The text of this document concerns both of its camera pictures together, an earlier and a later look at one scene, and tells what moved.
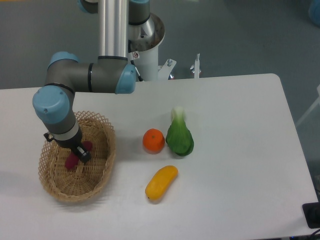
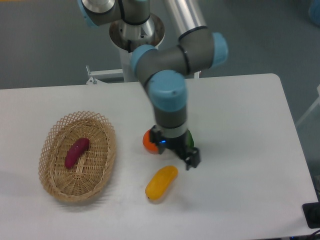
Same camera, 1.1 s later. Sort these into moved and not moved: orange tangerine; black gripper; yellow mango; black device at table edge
Moved: black gripper
Not moved: yellow mango; black device at table edge; orange tangerine
